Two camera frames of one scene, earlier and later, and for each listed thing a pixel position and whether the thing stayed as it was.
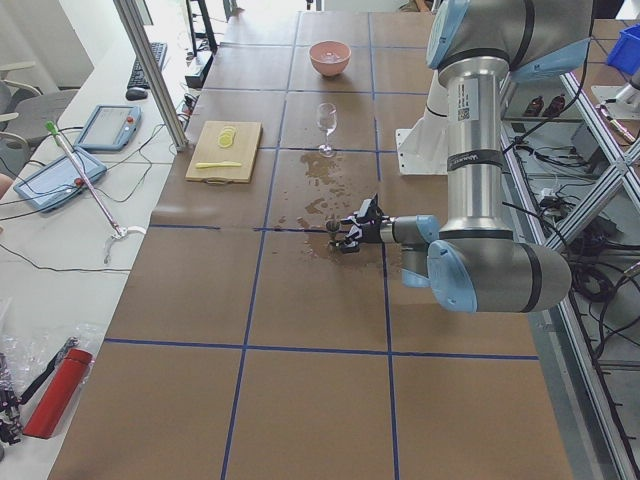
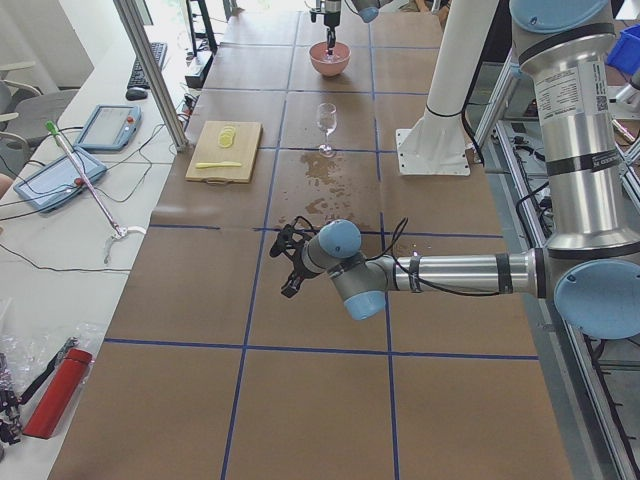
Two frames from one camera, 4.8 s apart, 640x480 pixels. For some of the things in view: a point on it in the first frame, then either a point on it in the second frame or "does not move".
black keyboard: [137, 77] does not move
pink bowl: [330, 58] does not move
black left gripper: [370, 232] → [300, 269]
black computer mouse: [136, 93] does not move
